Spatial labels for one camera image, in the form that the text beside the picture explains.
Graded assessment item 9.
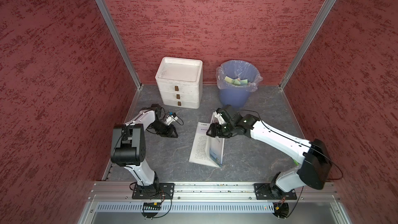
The clear bin liner bag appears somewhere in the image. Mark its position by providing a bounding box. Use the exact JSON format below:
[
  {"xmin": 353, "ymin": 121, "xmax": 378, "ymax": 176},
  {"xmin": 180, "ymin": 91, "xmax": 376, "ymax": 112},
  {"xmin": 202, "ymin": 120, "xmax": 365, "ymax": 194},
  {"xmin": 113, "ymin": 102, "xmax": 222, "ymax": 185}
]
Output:
[{"xmin": 216, "ymin": 60, "xmax": 263, "ymax": 92}]

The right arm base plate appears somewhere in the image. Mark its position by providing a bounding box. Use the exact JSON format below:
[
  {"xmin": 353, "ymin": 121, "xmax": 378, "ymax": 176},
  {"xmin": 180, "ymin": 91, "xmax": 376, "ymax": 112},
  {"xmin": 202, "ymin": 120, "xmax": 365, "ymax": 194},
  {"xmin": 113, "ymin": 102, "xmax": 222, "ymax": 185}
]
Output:
[{"xmin": 254, "ymin": 183, "xmax": 297, "ymax": 201}]

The aluminium front rail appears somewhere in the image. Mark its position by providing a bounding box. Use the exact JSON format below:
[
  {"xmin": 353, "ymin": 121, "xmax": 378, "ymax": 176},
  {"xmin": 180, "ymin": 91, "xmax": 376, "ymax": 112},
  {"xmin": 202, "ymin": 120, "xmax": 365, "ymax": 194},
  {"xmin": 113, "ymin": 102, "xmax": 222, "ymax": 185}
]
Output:
[{"xmin": 88, "ymin": 180, "xmax": 341, "ymax": 203}]

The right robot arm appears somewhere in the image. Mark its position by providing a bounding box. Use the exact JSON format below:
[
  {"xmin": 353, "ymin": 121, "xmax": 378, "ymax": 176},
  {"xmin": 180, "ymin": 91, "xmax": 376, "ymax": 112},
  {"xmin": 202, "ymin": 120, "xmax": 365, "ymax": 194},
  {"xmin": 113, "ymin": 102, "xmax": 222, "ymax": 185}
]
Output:
[{"xmin": 206, "ymin": 105, "xmax": 332, "ymax": 199}]

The magazine book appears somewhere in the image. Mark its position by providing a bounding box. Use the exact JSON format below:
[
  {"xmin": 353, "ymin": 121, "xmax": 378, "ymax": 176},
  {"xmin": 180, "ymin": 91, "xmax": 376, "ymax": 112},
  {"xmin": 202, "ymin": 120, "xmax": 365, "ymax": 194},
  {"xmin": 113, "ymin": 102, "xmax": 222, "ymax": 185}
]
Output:
[{"xmin": 189, "ymin": 112, "xmax": 224, "ymax": 168}]

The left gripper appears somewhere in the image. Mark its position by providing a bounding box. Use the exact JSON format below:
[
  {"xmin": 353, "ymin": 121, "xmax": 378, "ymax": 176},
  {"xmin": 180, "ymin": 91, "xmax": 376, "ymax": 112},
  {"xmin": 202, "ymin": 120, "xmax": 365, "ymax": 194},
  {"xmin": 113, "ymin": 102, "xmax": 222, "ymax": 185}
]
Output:
[{"xmin": 148, "ymin": 119, "xmax": 178, "ymax": 138}]

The blue trash bin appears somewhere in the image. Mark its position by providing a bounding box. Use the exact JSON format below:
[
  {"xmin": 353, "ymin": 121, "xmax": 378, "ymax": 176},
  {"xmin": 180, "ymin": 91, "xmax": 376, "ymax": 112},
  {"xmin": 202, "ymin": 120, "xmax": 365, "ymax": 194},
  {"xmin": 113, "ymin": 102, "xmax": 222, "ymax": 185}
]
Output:
[{"xmin": 220, "ymin": 60, "xmax": 259, "ymax": 109}]

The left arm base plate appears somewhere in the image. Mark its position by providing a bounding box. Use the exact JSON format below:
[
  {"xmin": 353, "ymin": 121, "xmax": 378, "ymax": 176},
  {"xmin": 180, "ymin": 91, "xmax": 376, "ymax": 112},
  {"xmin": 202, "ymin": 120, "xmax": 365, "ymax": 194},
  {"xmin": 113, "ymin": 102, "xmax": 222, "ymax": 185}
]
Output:
[{"xmin": 129, "ymin": 183, "xmax": 175, "ymax": 200}]

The corner aluminium post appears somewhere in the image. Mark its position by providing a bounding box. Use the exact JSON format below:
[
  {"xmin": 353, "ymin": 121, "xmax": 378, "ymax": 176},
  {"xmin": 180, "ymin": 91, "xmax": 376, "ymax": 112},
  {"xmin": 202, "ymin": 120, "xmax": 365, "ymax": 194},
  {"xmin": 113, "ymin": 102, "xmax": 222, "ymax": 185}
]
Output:
[
  {"xmin": 279, "ymin": 0, "xmax": 337, "ymax": 91},
  {"xmin": 95, "ymin": 0, "xmax": 142, "ymax": 90}
]

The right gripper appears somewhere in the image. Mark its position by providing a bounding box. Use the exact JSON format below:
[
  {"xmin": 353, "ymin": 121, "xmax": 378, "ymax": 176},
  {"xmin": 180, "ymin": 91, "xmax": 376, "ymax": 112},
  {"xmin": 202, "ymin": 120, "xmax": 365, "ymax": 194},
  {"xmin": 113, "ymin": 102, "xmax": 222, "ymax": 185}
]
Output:
[{"xmin": 205, "ymin": 120, "xmax": 236, "ymax": 138}]

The discarded sticky notes pile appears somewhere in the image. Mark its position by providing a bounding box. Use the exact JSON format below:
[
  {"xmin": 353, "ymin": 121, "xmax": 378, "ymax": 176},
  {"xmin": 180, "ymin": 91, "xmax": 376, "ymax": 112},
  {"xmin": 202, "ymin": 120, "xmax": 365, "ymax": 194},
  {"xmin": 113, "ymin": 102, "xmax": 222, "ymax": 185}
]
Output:
[{"xmin": 233, "ymin": 78, "xmax": 249, "ymax": 86}]

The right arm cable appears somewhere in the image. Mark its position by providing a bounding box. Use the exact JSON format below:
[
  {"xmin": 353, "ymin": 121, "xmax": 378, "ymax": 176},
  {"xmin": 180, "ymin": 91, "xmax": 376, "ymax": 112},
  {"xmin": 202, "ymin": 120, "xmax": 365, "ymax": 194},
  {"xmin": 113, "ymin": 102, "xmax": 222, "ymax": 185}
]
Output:
[{"xmin": 272, "ymin": 186, "xmax": 305, "ymax": 219}]

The right corner aluminium post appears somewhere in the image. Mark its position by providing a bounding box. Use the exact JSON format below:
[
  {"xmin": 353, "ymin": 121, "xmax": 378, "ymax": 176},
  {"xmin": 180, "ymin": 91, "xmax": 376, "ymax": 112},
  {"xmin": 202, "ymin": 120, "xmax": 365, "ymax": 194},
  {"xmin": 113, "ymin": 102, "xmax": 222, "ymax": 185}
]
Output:
[{"xmin": 279, "ymin": 0, "xmax": 337, "ymax": 91}]

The yellow sticky note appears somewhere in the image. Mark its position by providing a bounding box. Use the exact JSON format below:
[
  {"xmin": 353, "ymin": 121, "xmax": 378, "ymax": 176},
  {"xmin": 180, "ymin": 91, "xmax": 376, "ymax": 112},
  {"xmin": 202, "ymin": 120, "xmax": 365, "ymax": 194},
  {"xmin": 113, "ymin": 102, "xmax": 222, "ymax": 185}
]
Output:
[{"xmin": 224, "ymin": 76, "xmax": 234, "ymax": 85}]

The left corner aluminium post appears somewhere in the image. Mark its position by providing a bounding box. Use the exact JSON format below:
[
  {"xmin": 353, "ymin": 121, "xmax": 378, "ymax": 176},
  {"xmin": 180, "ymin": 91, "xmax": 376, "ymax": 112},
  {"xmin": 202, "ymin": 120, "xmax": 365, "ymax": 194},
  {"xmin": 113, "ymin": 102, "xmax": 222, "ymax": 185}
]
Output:
[{"xmin": 95, "ymin": 0, "xmax": 142, "ymax": 90}]

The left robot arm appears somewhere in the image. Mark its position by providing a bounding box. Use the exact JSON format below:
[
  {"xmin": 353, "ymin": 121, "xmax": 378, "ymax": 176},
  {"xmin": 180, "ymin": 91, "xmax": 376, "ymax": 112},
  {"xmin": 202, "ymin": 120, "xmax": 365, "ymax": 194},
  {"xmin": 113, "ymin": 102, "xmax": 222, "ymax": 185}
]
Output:
[{"xmin": 110, "ymin": 104, "xmax": 184, "ymax": 199}]

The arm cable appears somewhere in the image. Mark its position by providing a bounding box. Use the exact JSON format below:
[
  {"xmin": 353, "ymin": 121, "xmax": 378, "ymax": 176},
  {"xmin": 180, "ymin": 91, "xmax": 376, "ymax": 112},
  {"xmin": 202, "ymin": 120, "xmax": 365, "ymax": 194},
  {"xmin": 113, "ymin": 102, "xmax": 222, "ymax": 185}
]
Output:
[
  {"xmin": 139, "ymin": 189, "xmax": 172, "ymax": 220},
  {"xmin": 272, "ymin": 186, "xmax": 305, "ymax": 219}
]

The white three-drawer box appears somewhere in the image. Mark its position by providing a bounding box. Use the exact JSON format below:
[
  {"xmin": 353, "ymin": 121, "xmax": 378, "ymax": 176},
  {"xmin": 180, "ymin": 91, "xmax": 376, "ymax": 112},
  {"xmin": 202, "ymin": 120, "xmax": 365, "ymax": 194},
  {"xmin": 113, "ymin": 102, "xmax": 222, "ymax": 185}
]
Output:
[{"xmin": 155, "ymin": 57, "xmax": 203, "ymax": 109}]

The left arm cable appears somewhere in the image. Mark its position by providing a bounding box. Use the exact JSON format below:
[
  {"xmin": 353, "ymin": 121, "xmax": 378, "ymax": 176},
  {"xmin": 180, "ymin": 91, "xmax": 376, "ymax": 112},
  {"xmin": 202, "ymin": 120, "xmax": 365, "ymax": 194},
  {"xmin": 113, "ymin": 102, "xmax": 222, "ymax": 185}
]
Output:
[{"xmin": 139, "ymin": 189, "xmax": 172, "ymax": 220}]

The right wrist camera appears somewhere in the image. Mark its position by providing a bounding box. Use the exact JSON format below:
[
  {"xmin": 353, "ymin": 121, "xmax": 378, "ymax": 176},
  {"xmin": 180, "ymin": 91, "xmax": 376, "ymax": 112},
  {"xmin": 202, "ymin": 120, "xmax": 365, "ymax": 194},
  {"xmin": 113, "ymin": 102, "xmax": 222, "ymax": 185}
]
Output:
[{"xmin": 215, "ymin": 113, "xmax": 226, "ymax": 125}]

